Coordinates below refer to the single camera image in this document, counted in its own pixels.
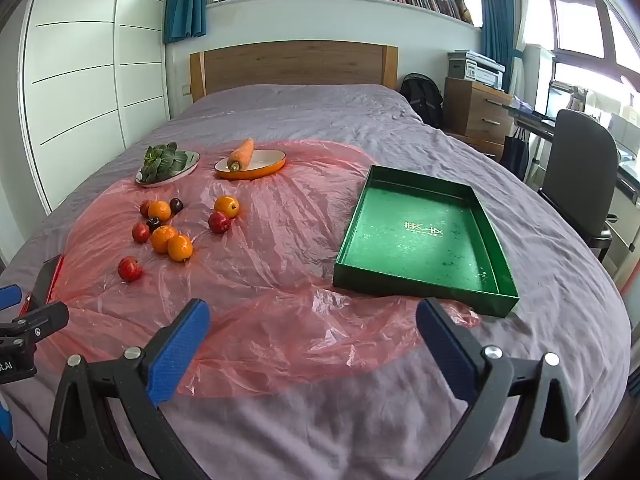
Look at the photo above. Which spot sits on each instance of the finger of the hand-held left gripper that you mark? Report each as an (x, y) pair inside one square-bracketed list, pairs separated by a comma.
[(45, 317), (9, 297)]

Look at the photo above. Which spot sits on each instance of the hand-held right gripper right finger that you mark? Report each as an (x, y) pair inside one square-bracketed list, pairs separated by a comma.
[(447, 355)]

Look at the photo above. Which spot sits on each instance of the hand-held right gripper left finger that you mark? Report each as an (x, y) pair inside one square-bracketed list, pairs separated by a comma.
[(180, 347)]

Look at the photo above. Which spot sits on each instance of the orange mandarin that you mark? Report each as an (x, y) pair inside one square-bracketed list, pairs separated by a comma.
[(226, 206), (159, 210), (181, 249), (162, 238)]

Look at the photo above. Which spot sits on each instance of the green rectangular tray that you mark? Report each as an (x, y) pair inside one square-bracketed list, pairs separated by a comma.
[(425, 230)]

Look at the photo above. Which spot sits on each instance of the dark purple plum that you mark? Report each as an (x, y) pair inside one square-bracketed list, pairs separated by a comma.
[(176, 205), (153, 222)]

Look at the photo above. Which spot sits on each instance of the red apple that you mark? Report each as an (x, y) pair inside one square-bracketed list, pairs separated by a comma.
[(144, 208)]

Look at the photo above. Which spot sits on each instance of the person's left hand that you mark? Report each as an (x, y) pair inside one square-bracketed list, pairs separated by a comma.
[(5, 417)]

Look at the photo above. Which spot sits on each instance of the red-edged black phone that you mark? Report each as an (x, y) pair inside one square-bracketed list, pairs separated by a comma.
[(47, 277)]

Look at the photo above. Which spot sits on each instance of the pink plastic sheet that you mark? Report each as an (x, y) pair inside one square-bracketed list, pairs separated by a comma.
[(280, 240)]

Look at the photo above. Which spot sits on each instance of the white enamel plate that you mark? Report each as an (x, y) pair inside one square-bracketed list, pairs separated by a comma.
[(189, 162)]

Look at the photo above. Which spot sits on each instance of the green bok choy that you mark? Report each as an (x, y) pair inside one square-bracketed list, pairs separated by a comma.
[(162, 160)]

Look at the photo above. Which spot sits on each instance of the carrot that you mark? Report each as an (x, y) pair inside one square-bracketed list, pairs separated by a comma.
[(242, 152)]

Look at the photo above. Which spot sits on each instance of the orange oval dish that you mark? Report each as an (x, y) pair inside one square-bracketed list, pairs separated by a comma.
[(265, 160)]

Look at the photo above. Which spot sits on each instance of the dark shopping bag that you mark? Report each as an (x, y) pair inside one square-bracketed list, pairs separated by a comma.
[(515, 155)]

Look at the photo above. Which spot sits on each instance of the white wardrobe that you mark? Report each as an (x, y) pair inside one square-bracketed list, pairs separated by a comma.
[(90, 85)]

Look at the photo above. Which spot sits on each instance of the grey office chair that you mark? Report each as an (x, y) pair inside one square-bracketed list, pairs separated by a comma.
[(580, 170)]

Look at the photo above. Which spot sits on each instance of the wooden dresser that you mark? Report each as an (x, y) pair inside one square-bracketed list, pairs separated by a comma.
[(475, 110)]

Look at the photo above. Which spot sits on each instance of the glass desk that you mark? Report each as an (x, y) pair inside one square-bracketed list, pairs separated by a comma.
[(530, 122)]

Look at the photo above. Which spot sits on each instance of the black backpack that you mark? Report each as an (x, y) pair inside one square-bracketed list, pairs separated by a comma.
[(422, 97)]

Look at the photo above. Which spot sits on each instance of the dark computer monitor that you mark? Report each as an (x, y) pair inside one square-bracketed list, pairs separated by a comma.
[(557, 102)]

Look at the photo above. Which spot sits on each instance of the white printer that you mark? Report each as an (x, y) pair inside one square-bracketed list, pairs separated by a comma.
[(475, 72)]

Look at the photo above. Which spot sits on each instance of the white storage box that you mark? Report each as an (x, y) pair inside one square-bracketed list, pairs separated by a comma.
[(622, 130)]

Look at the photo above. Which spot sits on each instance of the white tower appliance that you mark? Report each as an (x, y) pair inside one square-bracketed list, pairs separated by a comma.
[(539, 80)]

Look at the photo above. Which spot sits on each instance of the wooden headboard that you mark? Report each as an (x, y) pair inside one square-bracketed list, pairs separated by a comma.
[(295, 62)]

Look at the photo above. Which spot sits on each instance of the blue curtain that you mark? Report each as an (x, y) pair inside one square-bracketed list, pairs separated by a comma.
[(500, 20), (185, 0)]

